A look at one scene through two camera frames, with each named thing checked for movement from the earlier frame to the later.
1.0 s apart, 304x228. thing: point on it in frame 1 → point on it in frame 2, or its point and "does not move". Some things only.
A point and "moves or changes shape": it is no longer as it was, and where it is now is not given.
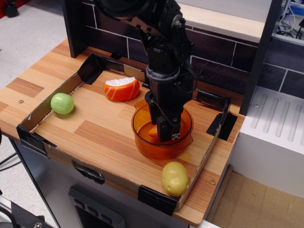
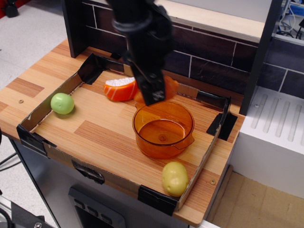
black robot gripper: x=171 y=87 → x=148 y=30
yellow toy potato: x=175 y=178 does not move
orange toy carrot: x=153 y=131 moves or changes shape
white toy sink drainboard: x=270 y=147 does not move
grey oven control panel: x=90 y=212 does not move
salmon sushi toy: x=122 y=89 does not move
